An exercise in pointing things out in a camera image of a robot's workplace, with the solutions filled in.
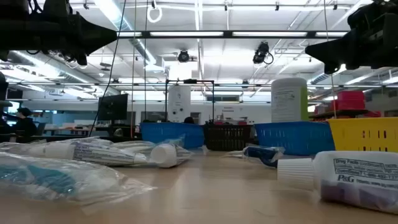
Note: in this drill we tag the dark blue toothbrush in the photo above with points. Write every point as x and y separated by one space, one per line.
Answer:
264 154

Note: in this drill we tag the teal toothbrush in clear bag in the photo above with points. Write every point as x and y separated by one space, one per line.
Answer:
46 180

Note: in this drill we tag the blue plastic basket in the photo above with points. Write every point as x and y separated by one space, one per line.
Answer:
292 137
168 133

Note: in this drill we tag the dark shelf board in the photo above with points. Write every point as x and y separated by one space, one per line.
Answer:
339 112

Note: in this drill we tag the red storage bin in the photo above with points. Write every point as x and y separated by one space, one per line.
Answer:
350 95
348 105

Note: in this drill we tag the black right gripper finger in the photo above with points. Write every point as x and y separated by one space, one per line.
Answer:
335 49
332 68

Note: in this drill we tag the white toothpaste tube purple print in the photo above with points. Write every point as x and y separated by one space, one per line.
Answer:
357 180

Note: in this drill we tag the white column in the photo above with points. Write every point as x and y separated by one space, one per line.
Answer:
179 102

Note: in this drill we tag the person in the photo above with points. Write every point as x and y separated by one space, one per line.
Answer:
188 120
25 124

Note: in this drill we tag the black overhead frame bar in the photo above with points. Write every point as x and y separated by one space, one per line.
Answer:
227 34

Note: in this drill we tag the yellow plastic basket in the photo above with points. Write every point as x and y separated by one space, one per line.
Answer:
363 133

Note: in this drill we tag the black computer monitor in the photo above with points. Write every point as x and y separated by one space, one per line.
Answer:
113 107

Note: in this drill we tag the black plastic basket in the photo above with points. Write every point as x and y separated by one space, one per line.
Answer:
227 137

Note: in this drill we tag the white canister green label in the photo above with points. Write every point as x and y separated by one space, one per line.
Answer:
287 99

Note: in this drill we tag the black overhead camera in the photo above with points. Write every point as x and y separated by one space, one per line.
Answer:
260 53
183 56

